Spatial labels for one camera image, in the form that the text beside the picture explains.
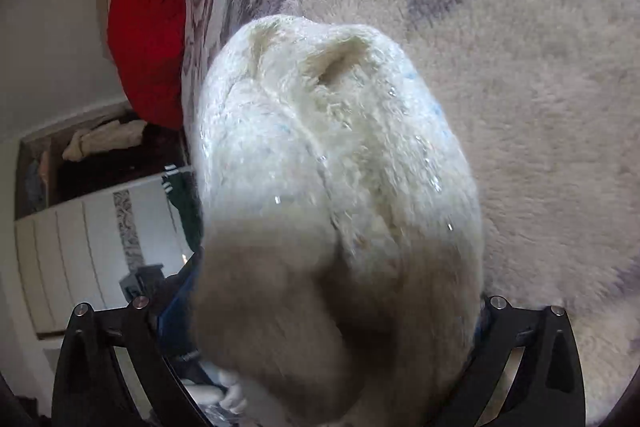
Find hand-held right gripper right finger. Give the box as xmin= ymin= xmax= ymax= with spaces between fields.
xmin=434 ymin=295 xmax=585 ymax=427

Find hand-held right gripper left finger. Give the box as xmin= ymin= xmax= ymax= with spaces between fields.
xmin=52 ymin=252 xmax=207 ymax=427

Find white fuzzy jacket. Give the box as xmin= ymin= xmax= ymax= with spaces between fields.
xmin=190 ymin=14 xmax=486 ymax=427

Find pile of clothes on shelf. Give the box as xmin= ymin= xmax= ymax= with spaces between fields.
xmin=22 ymin=149 xmax=51 ymax=214

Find person's left hand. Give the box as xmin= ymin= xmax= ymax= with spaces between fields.
xmin=182 ymin=369 xmax=249 ymax=414

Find white sliding door wardrobe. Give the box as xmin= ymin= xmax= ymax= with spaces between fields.
xmin=12 ymin=102 xmax=201 ymax=341

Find green pants with white stripes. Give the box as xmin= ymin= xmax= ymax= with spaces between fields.
xmin=162 ymin=164 xmax=203 ymax=253

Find beige hanging coat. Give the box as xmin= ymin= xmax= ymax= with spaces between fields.
xmin=62 ymin=119 xmax=146 ymax=162

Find red quilt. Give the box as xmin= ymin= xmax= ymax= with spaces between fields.
xmin=106 ymin=0 xmax=189 ymax=131

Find floral plush blanket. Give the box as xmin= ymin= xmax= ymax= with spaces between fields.
xmin=180 ymin=0 xmax=640 ymax=426

